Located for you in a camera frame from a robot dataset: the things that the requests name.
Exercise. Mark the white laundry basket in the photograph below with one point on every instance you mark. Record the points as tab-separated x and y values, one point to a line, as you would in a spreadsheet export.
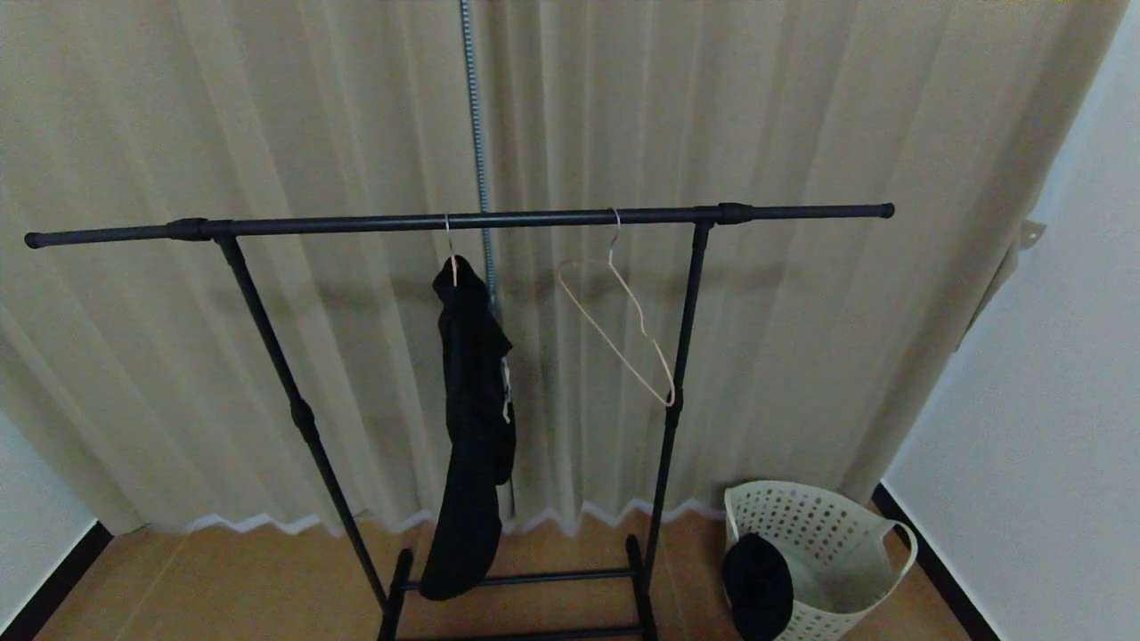
828	534

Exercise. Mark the pink clothes hanger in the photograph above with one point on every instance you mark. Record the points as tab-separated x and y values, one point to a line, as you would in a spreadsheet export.
453	267
611	240

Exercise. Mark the white wall hook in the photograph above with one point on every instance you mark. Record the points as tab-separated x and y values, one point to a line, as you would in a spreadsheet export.
1031	234

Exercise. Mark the black garment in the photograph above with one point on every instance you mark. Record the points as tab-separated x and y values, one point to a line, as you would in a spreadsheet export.
472	401
757	588

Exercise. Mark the black clothes rack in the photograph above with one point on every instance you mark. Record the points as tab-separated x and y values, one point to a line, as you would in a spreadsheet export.
356	221

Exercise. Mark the beige curtain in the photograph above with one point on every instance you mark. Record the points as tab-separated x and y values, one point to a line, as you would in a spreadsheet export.
802	107

